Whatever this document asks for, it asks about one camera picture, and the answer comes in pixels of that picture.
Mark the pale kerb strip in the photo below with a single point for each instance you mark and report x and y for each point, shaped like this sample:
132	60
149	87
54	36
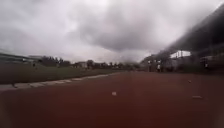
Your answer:
60	81

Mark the red running track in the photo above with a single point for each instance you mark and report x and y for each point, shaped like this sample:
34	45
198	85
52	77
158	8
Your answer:
126	103

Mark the row of trees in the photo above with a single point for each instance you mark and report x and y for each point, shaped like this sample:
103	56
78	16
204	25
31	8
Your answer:
90	63

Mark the grey grandstand building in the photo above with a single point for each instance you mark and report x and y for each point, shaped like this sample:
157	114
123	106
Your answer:
200	46

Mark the green grass field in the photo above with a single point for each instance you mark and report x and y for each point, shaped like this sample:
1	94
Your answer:
43	74

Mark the low building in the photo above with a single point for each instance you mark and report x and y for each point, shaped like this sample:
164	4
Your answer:
15	57

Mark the person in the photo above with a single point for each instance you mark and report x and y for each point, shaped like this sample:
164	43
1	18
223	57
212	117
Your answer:
158	67

